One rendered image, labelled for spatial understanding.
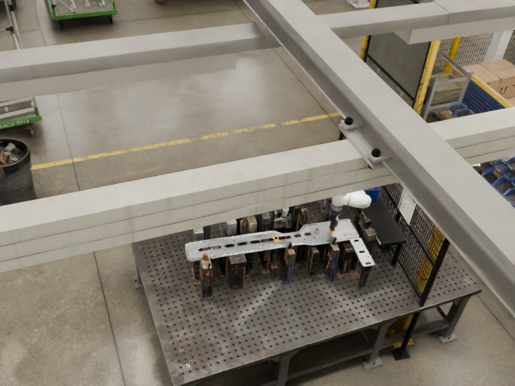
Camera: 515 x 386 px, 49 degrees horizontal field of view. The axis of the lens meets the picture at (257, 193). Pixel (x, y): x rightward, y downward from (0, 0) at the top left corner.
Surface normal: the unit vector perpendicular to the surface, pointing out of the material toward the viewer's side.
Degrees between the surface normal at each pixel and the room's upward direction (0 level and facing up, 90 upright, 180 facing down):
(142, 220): 90
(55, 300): 0
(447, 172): 0
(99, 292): 0
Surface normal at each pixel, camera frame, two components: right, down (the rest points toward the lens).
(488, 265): 0.06, -0.74
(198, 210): 0.36, 0.64
